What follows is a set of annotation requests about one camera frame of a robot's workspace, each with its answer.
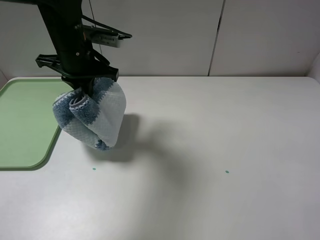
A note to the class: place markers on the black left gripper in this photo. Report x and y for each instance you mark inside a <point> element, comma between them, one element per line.
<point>76,59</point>

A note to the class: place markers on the blue white striped towel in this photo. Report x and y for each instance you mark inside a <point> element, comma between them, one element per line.
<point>94,120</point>

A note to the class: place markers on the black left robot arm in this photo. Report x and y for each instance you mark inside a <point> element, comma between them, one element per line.
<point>61,12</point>

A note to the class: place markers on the light green plastic tray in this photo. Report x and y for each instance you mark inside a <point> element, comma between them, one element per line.
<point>28,127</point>

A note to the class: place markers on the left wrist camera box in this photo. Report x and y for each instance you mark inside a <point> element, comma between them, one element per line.
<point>103,36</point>

